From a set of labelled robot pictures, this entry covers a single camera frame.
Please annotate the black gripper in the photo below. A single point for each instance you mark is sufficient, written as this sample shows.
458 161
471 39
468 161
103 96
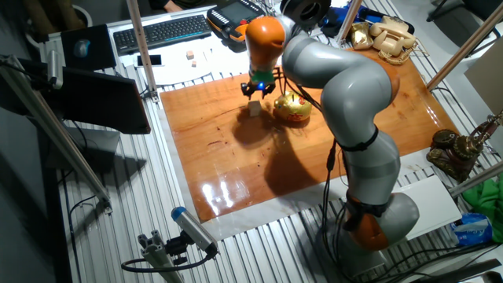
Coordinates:
259 87

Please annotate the pale wooden cube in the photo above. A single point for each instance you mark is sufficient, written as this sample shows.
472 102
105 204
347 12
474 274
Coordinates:
254 109

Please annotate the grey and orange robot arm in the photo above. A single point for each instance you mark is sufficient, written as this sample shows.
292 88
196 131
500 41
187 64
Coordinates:
353 90

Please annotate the gold foil object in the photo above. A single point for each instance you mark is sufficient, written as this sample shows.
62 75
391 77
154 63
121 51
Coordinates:
360 36

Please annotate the person hand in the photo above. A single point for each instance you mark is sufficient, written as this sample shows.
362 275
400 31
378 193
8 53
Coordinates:
173 5

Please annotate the golden piggy bank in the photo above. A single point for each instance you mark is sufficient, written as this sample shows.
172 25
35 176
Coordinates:
291 108

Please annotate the black orange teach pendant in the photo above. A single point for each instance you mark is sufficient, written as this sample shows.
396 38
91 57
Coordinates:
228 15

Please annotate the dark blue bag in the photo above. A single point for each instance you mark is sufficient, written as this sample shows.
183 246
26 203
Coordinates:
334 17

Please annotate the black computer keyboard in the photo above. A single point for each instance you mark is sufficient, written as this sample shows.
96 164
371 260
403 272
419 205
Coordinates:
161 33

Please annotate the black flat monitor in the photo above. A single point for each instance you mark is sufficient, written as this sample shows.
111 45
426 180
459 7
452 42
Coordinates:
106 102

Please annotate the black mouse pad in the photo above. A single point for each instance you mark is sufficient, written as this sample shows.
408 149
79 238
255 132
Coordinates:
98 43

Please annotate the grey computer mouse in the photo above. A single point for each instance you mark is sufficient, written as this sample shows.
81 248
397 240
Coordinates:
81 48

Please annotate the white flat board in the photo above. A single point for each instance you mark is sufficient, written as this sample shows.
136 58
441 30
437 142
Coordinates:
432 204

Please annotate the black office chair base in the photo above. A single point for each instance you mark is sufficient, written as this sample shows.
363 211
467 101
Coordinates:
463 8

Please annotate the grey box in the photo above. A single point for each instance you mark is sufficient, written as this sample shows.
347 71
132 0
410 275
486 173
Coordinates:
487 74

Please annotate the blue plastic bag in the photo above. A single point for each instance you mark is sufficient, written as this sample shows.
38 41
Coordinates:
471 230

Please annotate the green cloth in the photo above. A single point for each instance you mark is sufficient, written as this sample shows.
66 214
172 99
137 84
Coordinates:
487 204

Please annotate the green wrist bracket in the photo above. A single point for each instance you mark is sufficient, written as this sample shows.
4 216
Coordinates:
263 76

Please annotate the aluminium frame post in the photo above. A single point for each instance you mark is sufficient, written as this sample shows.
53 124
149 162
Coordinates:
349 19
142 47
467 47

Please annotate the silver camera with blue end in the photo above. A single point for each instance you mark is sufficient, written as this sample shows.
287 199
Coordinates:
194 230

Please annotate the aluminium camera stand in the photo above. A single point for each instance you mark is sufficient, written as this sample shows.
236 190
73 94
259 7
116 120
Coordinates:
157 255

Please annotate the silver camera on frame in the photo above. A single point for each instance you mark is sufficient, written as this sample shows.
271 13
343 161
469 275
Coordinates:
55 68

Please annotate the aluminium frame beam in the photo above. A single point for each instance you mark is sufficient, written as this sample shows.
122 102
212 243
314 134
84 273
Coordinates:
477 178
51 126

